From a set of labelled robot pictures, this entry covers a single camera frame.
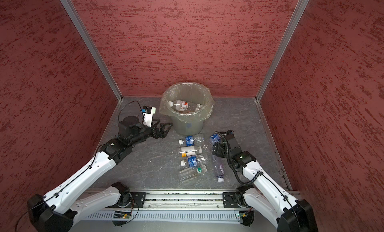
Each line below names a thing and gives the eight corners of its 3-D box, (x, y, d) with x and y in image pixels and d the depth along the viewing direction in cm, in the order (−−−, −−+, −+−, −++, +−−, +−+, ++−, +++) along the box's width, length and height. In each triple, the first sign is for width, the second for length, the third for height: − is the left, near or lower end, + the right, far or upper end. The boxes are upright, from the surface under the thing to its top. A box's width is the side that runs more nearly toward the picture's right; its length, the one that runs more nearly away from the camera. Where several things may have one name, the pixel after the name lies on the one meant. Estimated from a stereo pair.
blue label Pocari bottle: (181, 168, 86) (180, 165, 81) (181, 157, 90) (181, 153, 86) (205, 168, 86) (206, 165, 81) (205, 157, 90) (206, 153, 86)
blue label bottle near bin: (179, 146, 93) (178, 143, 90) (179, 138, 97) (179, 135, 93) (204, 146, 94) (204, 143, 90) (204, 139, 97) (204, 135, 94)
